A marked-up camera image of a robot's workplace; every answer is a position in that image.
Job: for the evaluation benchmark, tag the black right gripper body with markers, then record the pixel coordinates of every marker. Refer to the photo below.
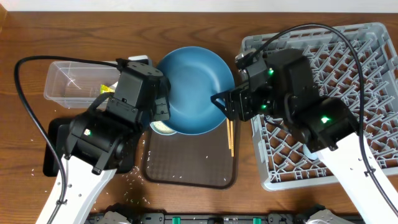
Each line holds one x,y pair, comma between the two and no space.
252,103

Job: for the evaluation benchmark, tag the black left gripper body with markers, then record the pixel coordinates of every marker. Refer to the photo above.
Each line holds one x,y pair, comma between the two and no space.
161,109

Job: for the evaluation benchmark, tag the light blue rice bowl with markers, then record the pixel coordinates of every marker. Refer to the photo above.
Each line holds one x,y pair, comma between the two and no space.
160,128

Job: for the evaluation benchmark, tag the dark blue plate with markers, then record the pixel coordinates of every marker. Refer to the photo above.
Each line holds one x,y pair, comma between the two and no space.
195,75

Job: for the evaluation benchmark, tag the yellow foil snack wrapper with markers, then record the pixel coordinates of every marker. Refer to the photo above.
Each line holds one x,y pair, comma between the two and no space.
107,89

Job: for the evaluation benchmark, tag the light blue plastic cup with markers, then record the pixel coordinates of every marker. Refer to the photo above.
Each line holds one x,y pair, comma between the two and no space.
310,155

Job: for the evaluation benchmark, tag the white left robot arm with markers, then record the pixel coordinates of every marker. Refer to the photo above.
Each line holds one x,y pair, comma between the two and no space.
102,141

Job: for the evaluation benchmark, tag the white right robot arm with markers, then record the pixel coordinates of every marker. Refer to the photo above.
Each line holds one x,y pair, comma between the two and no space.
281,86

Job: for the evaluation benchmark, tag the wooden chopstick right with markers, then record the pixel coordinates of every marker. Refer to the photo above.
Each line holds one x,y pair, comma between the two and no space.
231,132

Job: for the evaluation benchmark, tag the dark brown serving tray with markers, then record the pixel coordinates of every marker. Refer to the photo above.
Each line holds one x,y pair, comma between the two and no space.
201,160

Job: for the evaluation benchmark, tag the clear plastic bin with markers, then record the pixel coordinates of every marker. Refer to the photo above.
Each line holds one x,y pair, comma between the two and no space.
77,85

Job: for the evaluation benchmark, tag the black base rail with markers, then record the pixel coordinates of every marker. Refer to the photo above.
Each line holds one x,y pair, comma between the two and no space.
121,214

